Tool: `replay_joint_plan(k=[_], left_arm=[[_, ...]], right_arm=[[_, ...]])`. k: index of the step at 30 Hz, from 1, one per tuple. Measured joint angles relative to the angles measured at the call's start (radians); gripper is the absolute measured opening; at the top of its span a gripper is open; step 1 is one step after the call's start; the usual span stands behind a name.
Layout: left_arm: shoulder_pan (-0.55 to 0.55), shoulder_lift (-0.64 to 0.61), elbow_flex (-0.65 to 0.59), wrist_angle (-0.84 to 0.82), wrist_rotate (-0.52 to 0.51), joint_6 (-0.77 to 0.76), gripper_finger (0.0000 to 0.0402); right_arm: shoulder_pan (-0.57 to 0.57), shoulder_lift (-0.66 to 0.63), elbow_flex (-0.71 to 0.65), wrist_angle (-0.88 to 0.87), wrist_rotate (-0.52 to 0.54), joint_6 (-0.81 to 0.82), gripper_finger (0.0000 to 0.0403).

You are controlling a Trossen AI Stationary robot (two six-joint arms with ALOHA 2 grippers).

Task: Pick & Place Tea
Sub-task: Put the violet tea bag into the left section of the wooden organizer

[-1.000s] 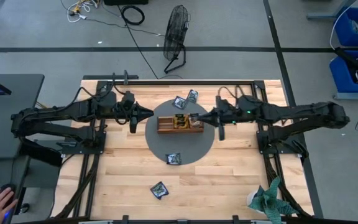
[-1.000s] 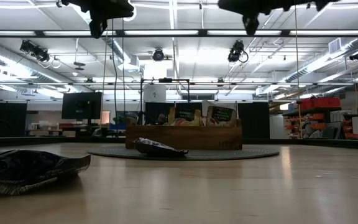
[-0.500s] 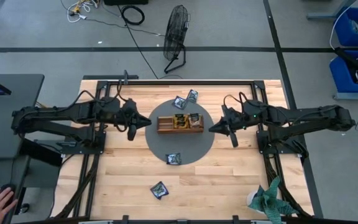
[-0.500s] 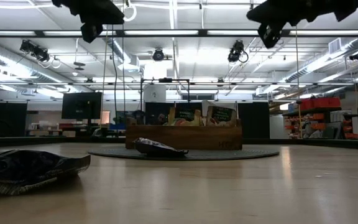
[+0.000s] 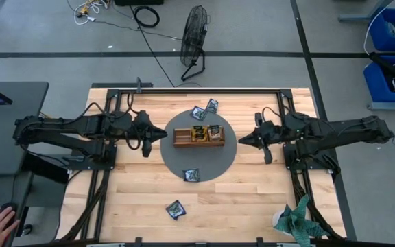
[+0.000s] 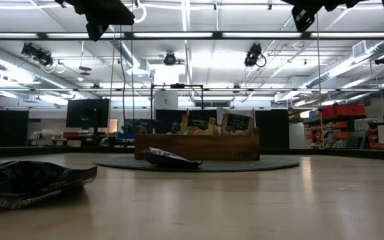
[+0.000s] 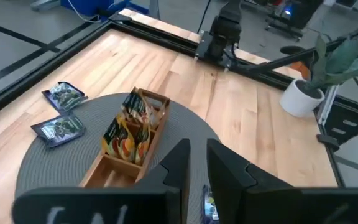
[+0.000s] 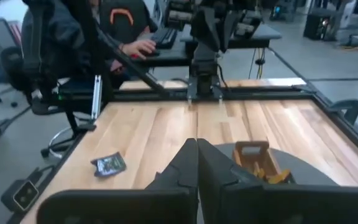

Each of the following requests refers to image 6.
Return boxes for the cluttered wooden desk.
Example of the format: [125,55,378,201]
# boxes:
[28,129,83,147]

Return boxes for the white curtain panel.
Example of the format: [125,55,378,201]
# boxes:
[217,107,255,136]

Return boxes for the black divider panel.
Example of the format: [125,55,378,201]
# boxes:
[255,109,291,149]
[155,109,218,135]
[0,109,30,147]

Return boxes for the black hanging spotlight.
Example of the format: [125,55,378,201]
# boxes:
[20,42,55,67]
[243,42,268,69]

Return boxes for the wooden tea caddy box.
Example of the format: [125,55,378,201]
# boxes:
[134,125,261,161]

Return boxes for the overhead light bar frame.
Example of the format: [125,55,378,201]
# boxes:
[0,31,384,41]

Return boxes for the purple tea packet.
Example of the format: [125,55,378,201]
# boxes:
[0,159,99,210]
[143,147,203,169]

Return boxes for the black background rig frame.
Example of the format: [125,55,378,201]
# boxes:
[149,83,205,134]

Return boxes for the red storage bins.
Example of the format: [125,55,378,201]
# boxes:
[321,103,367,119]

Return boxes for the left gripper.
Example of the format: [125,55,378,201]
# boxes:
[75,0,135,43]

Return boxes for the black table frame rail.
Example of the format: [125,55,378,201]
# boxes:
[0,145,384,162]

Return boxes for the shelf with orange bins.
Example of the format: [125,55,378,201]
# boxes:
[303,115,384,150]

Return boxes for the white cable loop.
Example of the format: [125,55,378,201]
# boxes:
[132,0,148,25]

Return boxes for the black overhead camera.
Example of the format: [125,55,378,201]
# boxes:
[163,51,179,67]

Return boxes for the black monitor on stand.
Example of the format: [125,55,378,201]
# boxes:
[65,98,111,136]

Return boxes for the black hanging cable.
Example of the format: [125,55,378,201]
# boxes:
[117,23,128,134]

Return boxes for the beige vanilla tea packet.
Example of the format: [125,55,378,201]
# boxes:
[221,113,256,136]

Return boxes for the round grey woven placemat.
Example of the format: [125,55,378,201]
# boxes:
[94,156,301,173]

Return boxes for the silver ventilation duct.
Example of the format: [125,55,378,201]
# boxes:
[303,39,384,89]

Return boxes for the orange mango tea packet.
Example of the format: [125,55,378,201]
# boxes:
[180,115,217,136]

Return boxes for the white paper sign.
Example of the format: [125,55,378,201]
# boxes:
[154,91,179,111]

